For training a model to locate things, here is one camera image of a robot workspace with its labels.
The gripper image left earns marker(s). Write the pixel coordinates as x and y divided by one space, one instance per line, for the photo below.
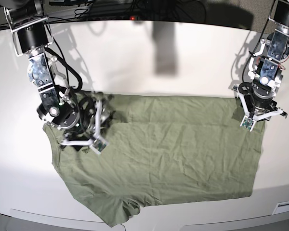
64 113

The green T-shirt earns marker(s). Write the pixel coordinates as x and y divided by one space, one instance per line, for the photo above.
162 150

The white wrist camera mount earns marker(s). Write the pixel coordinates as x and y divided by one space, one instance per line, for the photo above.
90 133
249 121

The black power strip red light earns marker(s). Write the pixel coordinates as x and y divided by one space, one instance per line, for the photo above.
116 17

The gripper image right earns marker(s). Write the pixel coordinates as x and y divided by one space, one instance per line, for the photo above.
258 100

